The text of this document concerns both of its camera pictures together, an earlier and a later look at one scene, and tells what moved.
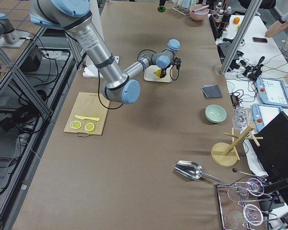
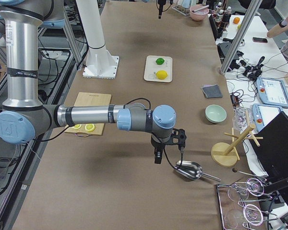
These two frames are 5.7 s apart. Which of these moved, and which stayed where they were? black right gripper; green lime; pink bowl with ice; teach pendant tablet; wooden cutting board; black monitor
Moved: black right gripper; green lime
Stayed: black monitor; wooden cutting board; pink bowl with ice; teach pendant tablet
